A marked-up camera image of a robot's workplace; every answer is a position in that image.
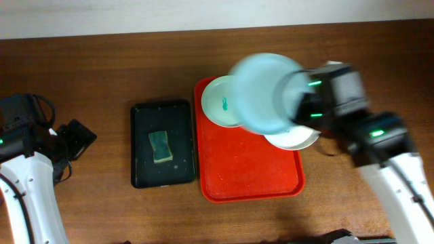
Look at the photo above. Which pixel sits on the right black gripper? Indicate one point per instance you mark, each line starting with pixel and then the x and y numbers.
pixel 307 100

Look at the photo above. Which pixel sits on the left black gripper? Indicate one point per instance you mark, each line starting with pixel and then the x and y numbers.
pixel 83 137

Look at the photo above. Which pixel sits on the white plate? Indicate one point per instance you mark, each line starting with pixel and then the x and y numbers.
pixel 296 138

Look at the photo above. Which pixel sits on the light blue plate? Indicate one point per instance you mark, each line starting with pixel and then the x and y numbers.
pixel 266 92

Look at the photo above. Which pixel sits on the green yellow sponge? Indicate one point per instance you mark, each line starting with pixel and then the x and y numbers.
pixel 160 145

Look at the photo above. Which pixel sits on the pale green plate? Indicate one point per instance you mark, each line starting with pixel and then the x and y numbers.
pixel 216 103

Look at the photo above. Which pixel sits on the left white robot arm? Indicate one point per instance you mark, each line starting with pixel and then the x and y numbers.
pixel 34 158

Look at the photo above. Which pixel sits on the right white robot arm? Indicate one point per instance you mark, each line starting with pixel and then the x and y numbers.
pixel 379 144

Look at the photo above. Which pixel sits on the red plastic tray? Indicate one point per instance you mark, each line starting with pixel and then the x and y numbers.
pixel 236 165

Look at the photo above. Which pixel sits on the black plastic tray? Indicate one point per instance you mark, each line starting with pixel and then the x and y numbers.
pixel 174 117

